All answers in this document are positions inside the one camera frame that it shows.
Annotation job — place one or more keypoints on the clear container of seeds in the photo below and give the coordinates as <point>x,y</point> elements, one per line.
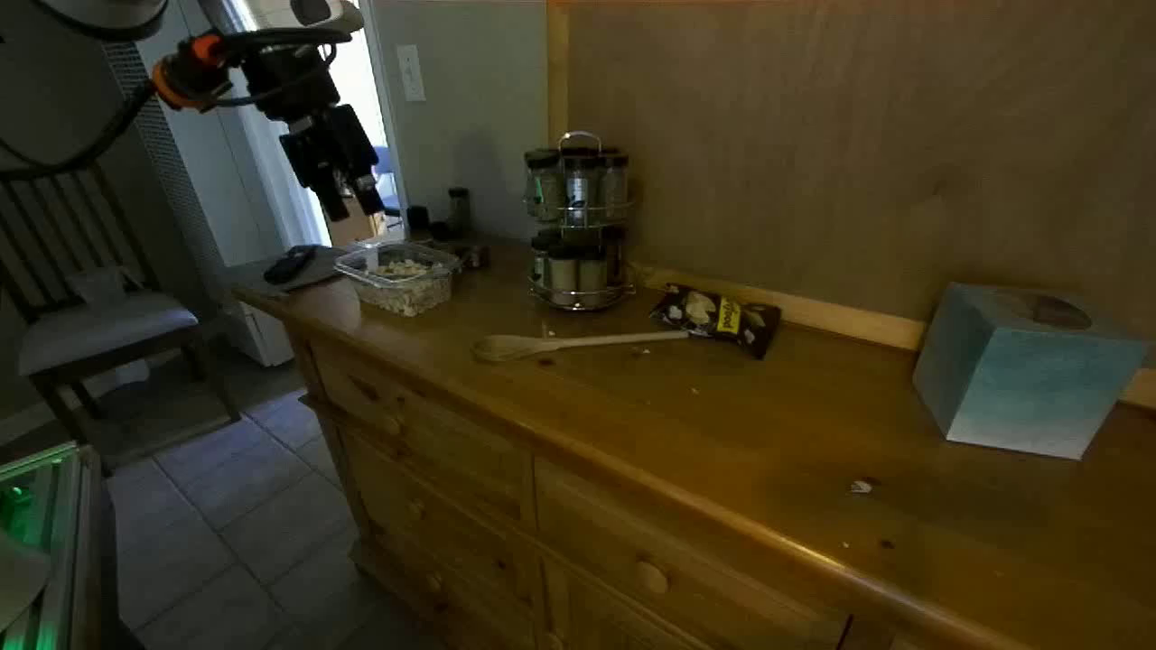
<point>399,274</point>

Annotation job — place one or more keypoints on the black snack packet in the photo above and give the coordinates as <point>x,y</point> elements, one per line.
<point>719,315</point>

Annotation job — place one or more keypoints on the wooden spoon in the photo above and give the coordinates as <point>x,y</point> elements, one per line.
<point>499,348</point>

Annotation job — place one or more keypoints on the grey cloth mat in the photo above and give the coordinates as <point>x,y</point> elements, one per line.
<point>324,268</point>

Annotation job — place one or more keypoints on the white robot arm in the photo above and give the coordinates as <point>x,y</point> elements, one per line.
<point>78,72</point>

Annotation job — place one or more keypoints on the white wall light switch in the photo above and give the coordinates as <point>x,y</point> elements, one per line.
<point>409,67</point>

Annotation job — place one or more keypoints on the dark wooden chair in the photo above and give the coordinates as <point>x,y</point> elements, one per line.
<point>84,290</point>

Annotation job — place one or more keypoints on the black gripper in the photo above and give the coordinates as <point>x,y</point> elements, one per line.
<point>334,158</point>

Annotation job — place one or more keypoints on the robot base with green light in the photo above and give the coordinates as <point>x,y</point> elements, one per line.
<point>59,554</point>

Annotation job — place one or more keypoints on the blue tissue box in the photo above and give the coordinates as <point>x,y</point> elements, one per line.
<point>1024,369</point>

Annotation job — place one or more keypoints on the wooden dresser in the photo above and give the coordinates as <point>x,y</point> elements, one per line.
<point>688,497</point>

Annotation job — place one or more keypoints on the chrome spice jar rack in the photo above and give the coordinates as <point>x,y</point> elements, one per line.
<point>580,197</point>

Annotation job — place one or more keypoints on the black remote control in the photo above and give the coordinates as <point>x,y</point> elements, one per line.
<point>292,260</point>

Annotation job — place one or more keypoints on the small dark jar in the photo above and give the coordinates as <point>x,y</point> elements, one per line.
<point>458,209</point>

